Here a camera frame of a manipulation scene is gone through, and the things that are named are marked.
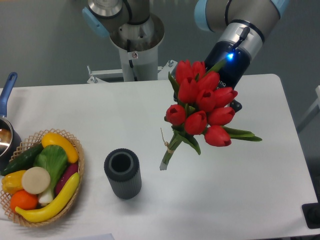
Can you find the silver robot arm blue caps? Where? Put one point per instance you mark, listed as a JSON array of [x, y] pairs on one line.
[[246, 24]]

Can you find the yellow bell pepper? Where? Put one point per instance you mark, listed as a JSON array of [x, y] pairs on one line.
[[12, 182]]

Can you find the yellow plastic banana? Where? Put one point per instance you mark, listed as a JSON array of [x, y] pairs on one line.
[[56, 206]]

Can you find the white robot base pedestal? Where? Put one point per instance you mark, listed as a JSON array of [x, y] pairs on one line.
[[138, 51]]

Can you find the purple eggplant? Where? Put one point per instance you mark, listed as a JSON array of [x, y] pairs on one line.
[[69, 171]]

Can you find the green cucumber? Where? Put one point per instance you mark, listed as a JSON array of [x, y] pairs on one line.
[[23, 161]]

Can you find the blue handled saucepan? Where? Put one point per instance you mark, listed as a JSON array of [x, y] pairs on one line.
[[9, 138]]

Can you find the green bok choy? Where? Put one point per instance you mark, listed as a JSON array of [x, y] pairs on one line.
[[52, 158]]

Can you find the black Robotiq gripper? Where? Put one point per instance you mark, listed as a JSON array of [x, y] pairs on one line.
[[237, 62]]

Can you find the beige round disc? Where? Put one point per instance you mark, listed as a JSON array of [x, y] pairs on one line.
[[35, 180]]

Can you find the white frame at right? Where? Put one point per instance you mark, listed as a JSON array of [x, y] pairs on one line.
[[310, 113]]

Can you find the black device at edge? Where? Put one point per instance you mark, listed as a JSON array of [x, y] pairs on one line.
[[311, 212]]

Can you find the dark grey ribbed vase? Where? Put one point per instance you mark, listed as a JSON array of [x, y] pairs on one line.
[[122, 168]]

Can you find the orange fruit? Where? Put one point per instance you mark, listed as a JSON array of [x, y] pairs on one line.
[[23, 200]]

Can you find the red tulip bouquet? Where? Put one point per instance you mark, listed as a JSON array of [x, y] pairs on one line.
[[202, 108]]

